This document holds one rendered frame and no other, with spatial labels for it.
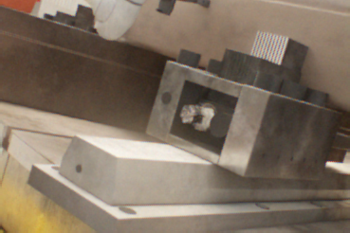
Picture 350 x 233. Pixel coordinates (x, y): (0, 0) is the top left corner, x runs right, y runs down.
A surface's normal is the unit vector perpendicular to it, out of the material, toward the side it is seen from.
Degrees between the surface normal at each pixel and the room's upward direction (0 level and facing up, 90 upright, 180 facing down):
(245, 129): 90
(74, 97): 90
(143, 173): 71
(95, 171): 90
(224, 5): 90
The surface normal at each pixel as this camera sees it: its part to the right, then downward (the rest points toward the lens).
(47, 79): 0.43, 0.20
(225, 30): -0.71, -0.16
